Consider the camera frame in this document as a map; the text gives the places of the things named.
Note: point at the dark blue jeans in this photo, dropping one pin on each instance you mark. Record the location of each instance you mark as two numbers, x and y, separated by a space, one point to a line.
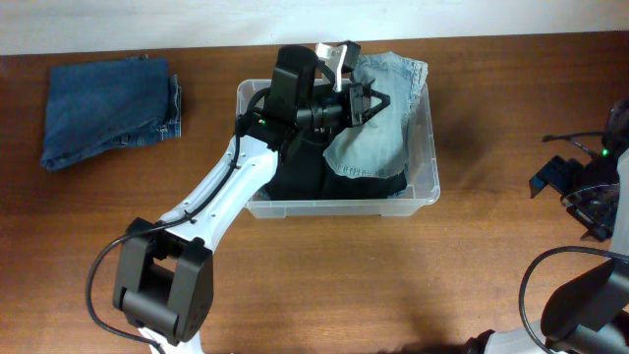
95 107

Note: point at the black garment with red stripe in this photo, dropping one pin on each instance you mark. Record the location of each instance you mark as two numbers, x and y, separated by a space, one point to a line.
301 177

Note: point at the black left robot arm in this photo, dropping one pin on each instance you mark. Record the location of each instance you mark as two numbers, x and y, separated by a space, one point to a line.
164 279

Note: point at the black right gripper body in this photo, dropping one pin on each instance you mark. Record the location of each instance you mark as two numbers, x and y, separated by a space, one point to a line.
597 171

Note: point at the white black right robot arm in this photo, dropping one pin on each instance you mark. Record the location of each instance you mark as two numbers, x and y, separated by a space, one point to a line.
588 314

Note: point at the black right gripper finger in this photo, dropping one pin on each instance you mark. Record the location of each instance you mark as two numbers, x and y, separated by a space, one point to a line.
558 173
595 208

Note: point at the clear plastic storage bin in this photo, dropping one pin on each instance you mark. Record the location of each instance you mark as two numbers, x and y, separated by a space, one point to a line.
422 176

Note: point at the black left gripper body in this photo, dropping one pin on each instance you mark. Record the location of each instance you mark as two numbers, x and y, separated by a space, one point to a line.
355 104

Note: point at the light blue jeans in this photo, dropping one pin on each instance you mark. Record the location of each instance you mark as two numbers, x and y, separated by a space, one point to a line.
377 149

